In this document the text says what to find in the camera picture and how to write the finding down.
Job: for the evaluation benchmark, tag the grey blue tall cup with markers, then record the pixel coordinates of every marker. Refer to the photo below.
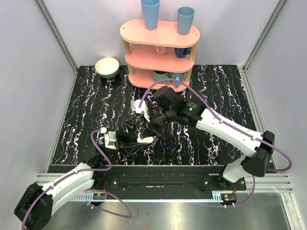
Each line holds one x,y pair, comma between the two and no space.
185,16

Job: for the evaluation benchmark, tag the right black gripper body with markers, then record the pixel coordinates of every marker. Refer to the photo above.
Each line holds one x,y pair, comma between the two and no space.
161,117

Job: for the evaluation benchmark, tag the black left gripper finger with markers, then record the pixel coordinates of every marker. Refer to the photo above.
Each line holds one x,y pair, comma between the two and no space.
132,149
127,137

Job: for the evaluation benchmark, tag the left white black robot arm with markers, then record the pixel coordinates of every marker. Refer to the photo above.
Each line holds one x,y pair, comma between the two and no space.
40,202

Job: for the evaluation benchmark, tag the green white ceramic bowl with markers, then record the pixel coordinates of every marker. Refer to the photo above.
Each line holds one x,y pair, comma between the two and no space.
107,67

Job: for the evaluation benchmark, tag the blue butterfly ceramic mug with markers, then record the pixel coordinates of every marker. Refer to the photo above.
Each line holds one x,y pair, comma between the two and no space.
177,76

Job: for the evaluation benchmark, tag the pink three-tier wooden shelf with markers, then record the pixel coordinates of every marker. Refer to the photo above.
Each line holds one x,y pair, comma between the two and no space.
142,59

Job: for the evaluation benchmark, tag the right aluminium corner post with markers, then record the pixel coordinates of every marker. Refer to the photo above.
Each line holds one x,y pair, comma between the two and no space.
267,28

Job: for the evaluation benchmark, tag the left aluminium corner post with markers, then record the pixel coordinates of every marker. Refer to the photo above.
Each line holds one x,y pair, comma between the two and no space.
52,26

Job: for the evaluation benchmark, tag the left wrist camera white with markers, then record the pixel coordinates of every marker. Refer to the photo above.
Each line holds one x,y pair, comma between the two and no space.
110,138

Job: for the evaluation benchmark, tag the light blue tall cup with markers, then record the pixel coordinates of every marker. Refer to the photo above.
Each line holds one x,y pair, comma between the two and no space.
150,11

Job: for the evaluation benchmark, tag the white oval charging case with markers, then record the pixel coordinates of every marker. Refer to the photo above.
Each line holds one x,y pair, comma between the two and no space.
146,140

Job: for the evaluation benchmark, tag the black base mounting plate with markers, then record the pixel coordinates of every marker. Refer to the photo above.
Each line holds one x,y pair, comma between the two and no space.
205,178

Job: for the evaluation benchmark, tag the pink ceramic mug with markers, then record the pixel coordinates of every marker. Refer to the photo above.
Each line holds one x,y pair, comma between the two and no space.
161,50

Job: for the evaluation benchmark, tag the aluminium corner post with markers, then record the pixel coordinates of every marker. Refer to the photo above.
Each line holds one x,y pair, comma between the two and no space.
267,28
52,26

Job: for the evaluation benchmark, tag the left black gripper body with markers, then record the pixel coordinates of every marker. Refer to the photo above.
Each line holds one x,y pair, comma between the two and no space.
129,139

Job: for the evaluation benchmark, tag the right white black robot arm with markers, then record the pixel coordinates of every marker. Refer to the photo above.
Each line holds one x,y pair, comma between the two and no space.
255,146

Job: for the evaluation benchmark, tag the dark blue ceramic mug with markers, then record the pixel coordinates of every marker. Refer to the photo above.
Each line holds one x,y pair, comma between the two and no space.
182,52

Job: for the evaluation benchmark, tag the green speckled ceramic mug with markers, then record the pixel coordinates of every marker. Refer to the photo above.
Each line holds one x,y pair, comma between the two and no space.
160,75

